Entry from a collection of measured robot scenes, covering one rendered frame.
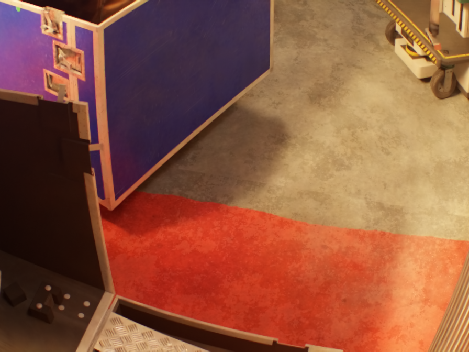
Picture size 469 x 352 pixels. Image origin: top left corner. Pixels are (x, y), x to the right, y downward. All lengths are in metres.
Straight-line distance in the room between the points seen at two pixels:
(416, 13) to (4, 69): 2.13
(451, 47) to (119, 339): 2.17
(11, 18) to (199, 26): 0.77
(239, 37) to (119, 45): 0.77
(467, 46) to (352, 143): 0.91
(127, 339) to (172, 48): 1.03
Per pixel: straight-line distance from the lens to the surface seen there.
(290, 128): 3.59
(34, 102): 2.28
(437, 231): 3.24
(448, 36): 3.91
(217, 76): 3.25
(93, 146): 2.33
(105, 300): 2.71
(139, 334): 2.64
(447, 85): 3.89
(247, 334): 2.64
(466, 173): 3.55
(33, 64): 2.91
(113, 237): 3.14
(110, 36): 2.59
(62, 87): 2.26
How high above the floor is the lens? 2.28
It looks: 42 degrees down
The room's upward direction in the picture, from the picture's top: straight up
